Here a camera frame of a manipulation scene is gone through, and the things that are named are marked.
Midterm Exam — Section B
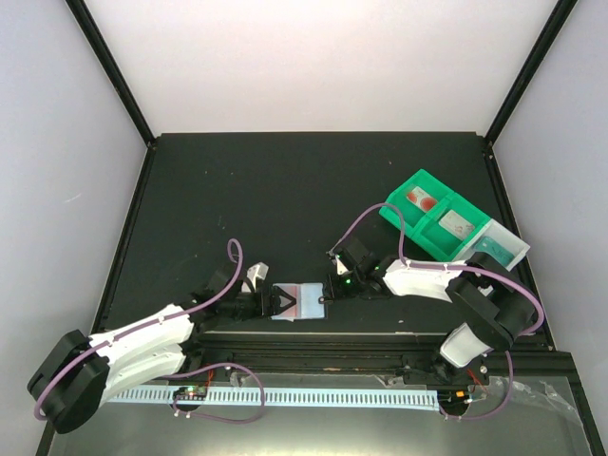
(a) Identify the black leather card holder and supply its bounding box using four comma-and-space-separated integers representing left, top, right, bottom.
271, 283, 326, 321

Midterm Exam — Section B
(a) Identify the teal VIP card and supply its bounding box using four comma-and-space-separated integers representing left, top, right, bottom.
475, 236, 514, 268

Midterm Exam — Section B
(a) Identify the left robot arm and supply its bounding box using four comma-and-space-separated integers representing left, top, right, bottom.
27, 263, 299, 434

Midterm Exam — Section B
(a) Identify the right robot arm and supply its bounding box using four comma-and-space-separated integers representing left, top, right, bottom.
320, 237, 543, 383

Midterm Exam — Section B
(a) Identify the red card in sleeve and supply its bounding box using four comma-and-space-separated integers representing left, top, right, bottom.
275, 283, 301, 320

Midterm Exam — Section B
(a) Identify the red dotted card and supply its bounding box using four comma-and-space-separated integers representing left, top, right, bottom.
406, 186, 437, 213

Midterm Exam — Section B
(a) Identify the white pink card in bin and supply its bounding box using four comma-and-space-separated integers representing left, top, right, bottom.
439, 209, 475, 240

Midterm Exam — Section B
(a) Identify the green divided bin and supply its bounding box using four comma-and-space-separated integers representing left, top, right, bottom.
379, 169, 490, 261

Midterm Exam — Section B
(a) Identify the small circuit board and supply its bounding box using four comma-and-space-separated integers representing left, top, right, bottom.
174, 386, 207, 401

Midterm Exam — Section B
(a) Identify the clear plastic bin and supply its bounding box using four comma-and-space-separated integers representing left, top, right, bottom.
457, 218, 530, 271

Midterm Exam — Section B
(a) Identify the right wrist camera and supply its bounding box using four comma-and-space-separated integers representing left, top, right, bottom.
327, 250, 351, 276

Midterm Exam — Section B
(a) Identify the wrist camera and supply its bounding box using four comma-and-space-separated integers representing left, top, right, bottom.
327, 250, 351, 276
243, 262, 269, 293

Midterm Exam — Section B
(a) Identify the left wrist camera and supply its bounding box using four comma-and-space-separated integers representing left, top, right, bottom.
243, 262, 269, 293

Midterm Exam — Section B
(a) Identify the black aluminium rail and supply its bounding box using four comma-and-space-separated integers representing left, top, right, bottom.
189, 332, 452, 376

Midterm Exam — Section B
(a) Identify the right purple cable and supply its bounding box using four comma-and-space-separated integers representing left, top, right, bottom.
329, 202, 545, 337

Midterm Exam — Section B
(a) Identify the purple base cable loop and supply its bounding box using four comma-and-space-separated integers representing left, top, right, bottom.
171, 362, 266, 425

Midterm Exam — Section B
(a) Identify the white slotted cable duct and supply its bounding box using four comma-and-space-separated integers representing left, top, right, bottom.
109, 385, 439, 411

